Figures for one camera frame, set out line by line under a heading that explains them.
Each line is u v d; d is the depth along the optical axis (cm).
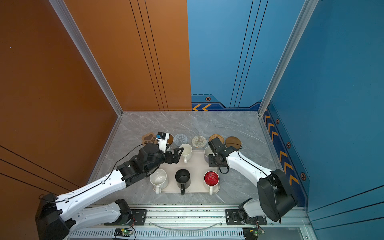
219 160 62
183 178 83
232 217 72
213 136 105
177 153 66
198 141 102
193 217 75
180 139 103
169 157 64
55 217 39
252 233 70
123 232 71
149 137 106
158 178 85
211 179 83
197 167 90
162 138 63
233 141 103
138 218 73
